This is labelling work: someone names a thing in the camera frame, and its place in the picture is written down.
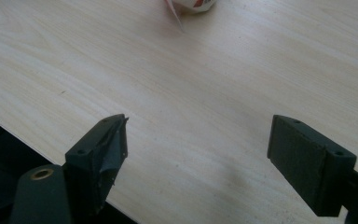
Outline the white plastic bag red label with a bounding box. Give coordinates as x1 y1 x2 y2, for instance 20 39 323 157
164 0 218 33

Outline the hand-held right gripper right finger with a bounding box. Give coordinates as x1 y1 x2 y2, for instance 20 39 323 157
267 114 358 217

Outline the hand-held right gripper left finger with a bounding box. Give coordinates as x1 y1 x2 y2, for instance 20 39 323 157
62 113 130 217

